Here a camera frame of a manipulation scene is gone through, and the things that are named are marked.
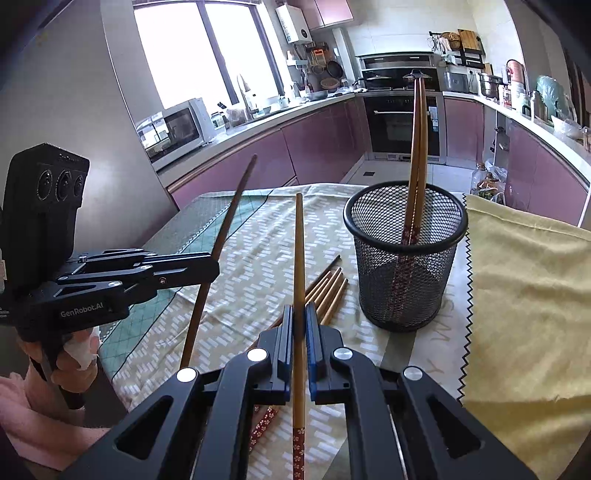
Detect white tissue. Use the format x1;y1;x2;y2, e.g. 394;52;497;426
62;335;96;371

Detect pink wall cabinet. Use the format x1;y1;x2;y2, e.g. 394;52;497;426
295;0;354;31

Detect yellow cloth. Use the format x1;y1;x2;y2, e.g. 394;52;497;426
462;194;591;480

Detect person's left hand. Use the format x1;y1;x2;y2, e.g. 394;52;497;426
18;325;101;409

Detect pink rice cooker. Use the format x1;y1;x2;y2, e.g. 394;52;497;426
505;59;527;88

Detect black built-in oven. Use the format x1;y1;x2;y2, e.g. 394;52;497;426
362;90;446;162

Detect steel cooking pot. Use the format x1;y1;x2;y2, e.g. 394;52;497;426
478;71;504;99

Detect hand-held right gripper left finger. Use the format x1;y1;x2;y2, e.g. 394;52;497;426
60;305;296;480

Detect curved pink base cabinets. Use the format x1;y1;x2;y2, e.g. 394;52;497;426
503;117;591;227

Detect beige and green patterned tablecloth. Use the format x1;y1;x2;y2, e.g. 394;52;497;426
97;183;465;480

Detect teal plastic bag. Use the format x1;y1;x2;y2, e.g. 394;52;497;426
536;75;578;123

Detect black range hood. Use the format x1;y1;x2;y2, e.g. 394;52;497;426
356;52;437;75

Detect dark brown chopstick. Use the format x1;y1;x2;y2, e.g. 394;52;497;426
179;154;258;370

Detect black countertop shelf rack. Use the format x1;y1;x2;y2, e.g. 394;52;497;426
429;28;485;70

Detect white microwave oven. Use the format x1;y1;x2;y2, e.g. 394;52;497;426
136;98;218;163

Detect person's left forearm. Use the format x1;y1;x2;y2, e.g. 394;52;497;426
0;371;112;472

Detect white zigzag-edged cloth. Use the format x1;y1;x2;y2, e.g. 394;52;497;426
385;222;477;402

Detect black mesh utensil holder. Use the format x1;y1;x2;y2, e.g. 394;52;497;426
342;181;469;332

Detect white countertop appliance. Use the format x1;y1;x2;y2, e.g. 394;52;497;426
443;65;472;92

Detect plastic bags on floor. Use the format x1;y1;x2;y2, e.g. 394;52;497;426
471;159;509;204

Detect white water heater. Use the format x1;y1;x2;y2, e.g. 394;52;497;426
276;4;311;44

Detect steel kitchen faucet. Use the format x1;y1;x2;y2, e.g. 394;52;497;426
236;74;259;116

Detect wall rack with pans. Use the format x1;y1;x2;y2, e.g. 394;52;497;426
286;44;345;90

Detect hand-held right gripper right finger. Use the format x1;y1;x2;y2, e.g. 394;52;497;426
305;302;539;480

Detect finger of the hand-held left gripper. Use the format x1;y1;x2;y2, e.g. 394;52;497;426
69;248;219;274
55;263;221;301

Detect narrow pink base cabinet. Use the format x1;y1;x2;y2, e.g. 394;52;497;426
443;97;485;162

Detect long pink base cabinets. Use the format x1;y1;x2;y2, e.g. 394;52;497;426
166;95;370;208

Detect kitchen window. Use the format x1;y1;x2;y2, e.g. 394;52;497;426
134;0;282;112

